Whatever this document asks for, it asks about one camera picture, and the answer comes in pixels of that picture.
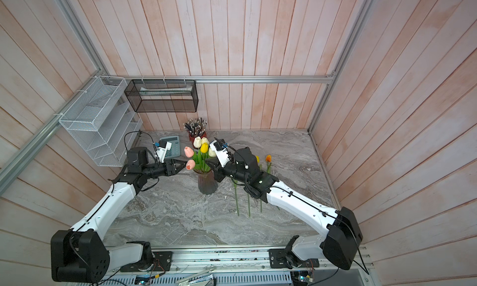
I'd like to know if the dark ribbed glass vase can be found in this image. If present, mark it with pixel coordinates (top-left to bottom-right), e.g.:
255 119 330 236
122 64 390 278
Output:
198 171 218 195

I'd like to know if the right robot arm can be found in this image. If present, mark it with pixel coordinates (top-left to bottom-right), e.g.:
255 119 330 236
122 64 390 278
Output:
206 140 363 270

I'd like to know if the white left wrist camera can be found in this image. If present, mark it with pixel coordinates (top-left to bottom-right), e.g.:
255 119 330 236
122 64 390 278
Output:
154 140 172 163

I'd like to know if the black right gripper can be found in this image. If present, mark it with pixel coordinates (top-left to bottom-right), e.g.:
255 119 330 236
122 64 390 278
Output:
206 157 252 188

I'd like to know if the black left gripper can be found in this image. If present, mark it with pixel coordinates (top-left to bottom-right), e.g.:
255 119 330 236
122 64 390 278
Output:
142 159 189 179

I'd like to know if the black wire mesh basket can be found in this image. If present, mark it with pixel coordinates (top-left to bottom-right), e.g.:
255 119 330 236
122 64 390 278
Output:
125 79 199 113

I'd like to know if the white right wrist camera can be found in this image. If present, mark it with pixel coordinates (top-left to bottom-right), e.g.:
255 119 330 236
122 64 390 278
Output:
210 138 230 168

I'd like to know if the orange yellow tulip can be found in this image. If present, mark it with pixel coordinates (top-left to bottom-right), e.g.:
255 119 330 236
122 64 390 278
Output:
265 154 281 211

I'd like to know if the white wire mesh shelf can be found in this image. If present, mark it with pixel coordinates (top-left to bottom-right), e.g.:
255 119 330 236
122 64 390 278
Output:
60 76 143 168

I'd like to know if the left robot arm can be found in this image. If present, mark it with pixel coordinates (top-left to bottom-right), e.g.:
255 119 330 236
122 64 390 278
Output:
50 146 187 284

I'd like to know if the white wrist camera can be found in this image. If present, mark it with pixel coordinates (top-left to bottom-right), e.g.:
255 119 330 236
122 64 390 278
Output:
154 140 172 163
210 138 230 168

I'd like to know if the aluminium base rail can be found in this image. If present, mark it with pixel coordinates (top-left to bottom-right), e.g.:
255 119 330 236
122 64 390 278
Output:
99 245 381 286

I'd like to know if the teal desk calculator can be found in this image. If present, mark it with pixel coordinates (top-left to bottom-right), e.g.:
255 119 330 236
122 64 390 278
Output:
160 135 181 159

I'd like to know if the bundle of pencils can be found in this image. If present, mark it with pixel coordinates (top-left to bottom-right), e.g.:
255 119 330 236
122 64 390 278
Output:
183 117 207 138

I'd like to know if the pale white tulip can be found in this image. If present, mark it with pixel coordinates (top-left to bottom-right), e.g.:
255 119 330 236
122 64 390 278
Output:
208 148 216 158

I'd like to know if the pink tulip lower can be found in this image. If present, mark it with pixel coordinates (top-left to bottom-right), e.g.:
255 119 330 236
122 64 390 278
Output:
186 159 196 170

